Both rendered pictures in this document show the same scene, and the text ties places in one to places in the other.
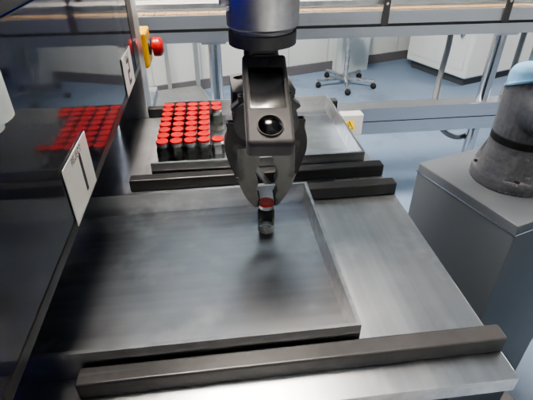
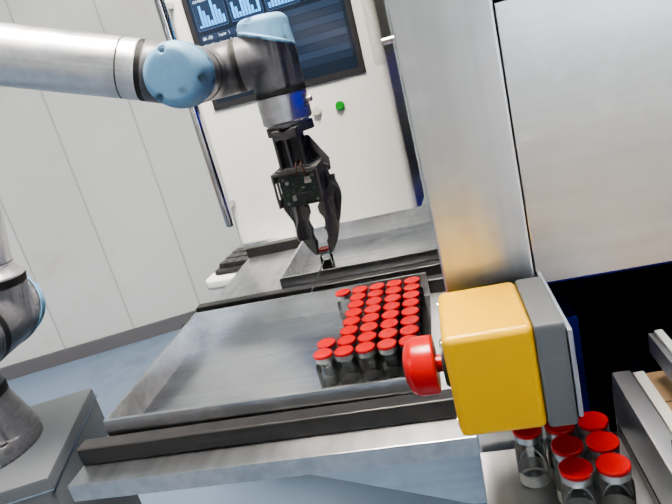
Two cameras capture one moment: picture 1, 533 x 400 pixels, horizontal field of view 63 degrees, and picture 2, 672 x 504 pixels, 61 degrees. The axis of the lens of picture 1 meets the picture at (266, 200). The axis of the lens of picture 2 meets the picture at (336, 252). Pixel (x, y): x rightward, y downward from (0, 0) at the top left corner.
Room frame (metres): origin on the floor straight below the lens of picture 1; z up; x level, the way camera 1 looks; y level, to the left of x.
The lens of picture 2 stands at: (1.30, 0.31, 1.20)
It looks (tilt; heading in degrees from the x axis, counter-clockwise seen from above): 17 degrees down; 199
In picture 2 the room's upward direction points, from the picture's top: 15 degrees counter-clockwise
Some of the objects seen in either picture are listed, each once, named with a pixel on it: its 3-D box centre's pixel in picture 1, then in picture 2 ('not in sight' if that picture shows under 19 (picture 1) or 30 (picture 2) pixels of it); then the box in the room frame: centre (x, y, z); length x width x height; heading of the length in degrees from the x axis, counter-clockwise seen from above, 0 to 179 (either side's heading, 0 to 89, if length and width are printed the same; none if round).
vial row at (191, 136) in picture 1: (192, 132); (375, 330); (0.72, 0.13, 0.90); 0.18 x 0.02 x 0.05; 7
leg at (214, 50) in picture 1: (220, 132); not in sight; (1.67, 0.20, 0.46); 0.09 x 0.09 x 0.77; 7
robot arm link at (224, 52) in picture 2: not in sight; (202, 74); (0.52, -0.09, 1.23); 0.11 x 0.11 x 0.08; 16
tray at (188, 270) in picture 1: (185, 261); (392, 241); (0.38, 0.10, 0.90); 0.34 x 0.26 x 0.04; 97
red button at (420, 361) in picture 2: (154, 46); (432, 364); (0.96, 0.24, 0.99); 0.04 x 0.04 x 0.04; 7
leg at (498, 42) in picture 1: (476, 118); not in sight; (1.82, -0.94, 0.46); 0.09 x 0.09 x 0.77; 7
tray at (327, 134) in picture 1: (253, 132); (287, 350); (0.73, 0.02, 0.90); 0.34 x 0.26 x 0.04; 97
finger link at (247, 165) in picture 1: (247, 167); (329, 226); (0.47, 0.02, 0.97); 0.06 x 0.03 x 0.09; 7
